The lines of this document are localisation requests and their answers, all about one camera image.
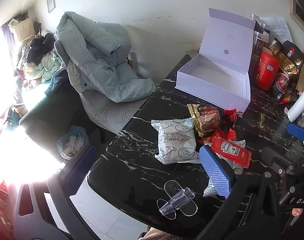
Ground black print bread packet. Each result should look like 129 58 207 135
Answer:
151 119 200 165

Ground red ketchup sachet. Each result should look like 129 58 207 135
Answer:
210 137 252 168

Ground white gift box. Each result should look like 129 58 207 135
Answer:
176 8 256 112

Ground dark clear-lid jar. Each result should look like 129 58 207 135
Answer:
250 14 272 46

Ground small red bow ornament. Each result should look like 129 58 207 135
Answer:
223 108 244 128

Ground trash bin with blue bag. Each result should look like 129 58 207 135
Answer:
56 126 89 160

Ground red canister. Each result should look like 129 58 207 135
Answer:
255 52 280 91

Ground pile of clothes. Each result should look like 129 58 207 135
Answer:
14 30 66 90

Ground wooden frame boards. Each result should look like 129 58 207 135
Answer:
128 52 139 73

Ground grey-green down jacket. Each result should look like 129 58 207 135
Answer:
53 11 156 103

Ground green print bread packet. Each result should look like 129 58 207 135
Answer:
197 140 246 197

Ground person's brown clothing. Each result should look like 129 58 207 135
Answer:
144 227 174 240

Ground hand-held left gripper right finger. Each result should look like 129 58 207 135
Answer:
193 144 281 240

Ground black oat bag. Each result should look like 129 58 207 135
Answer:
272 41 304 99

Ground large framed wall picture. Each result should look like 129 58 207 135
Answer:
290 0 304 34

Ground beige cushion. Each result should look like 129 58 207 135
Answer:
10 17 35 43

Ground gold brown snack packet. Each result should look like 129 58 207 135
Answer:
187 104 221 139

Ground white paper sheet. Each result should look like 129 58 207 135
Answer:
261 17 292 46

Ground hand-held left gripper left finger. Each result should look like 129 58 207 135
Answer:
40 144 105 240

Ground dark green sofa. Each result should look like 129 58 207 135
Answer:
18 86 102 155

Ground brown paper bag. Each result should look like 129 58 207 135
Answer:
296 62 304 93

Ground clear plastic holder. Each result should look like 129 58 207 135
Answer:
156 180 198 219

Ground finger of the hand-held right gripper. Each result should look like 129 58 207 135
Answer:
287 123 304 142
261 146 300 173

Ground white tube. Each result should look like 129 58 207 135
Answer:
287 92 304 122

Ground small red snack packet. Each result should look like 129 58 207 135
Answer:
280 90 301 105

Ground red candy packet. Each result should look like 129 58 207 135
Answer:
197 134 217 146
213 127 238 142

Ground leaf pattern chair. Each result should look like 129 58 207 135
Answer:
54 41 149 135

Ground tall dark jar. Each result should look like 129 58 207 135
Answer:
250 32 266 78

